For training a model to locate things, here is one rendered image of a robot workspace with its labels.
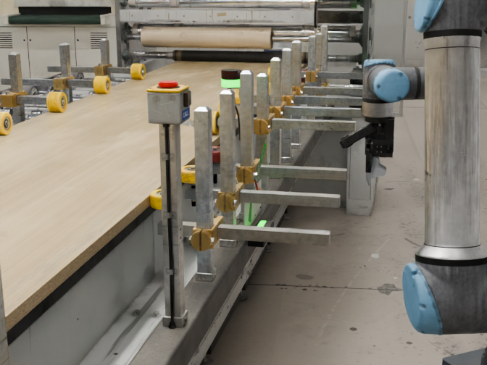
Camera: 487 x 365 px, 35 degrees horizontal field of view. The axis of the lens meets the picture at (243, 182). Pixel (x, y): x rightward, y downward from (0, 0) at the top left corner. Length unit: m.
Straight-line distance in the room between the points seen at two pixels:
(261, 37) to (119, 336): 3.03
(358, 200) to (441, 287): 3.16
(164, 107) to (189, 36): 3.21
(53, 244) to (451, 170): 0.83
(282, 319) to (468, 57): 1.99
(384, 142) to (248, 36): 2.46
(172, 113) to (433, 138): 0.53
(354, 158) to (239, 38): 0.98
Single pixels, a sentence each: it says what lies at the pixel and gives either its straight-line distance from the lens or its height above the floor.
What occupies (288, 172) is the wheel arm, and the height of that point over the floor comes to 0.85.
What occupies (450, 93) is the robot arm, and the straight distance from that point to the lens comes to 1.63.
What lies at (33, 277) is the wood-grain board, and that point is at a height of 0.90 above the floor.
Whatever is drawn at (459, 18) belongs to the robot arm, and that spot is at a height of 1.35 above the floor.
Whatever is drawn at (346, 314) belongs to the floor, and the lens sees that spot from 3.47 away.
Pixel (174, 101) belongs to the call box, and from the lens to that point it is 1.57.
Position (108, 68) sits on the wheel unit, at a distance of 4.13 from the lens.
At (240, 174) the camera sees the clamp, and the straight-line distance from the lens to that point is 2.36.
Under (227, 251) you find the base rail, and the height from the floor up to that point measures 0.70.
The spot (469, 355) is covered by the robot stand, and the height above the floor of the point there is 0.60.
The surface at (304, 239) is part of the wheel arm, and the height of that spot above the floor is 0.81.
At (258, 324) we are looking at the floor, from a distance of 3.36.
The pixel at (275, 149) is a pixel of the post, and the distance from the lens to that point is 2.87.
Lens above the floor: 1.45
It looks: 15 degrees down
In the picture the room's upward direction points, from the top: straight up
